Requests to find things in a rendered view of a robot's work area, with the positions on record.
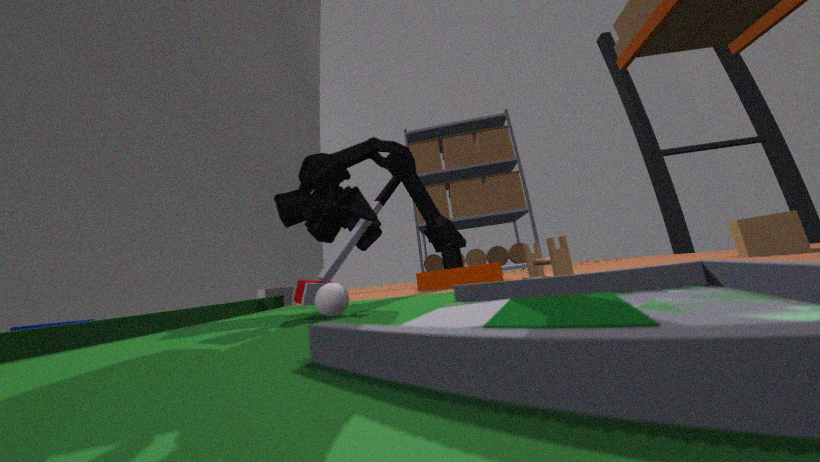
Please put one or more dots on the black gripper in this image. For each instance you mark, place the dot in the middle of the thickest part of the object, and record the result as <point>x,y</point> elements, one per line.
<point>349,205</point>

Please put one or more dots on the white golf ball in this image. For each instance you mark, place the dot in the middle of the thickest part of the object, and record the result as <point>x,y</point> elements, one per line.
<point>331,299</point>

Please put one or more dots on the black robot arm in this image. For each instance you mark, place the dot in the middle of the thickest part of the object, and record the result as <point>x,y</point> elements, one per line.
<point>297,206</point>

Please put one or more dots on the white cube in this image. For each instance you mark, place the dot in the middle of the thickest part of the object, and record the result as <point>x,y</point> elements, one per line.
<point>288,292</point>

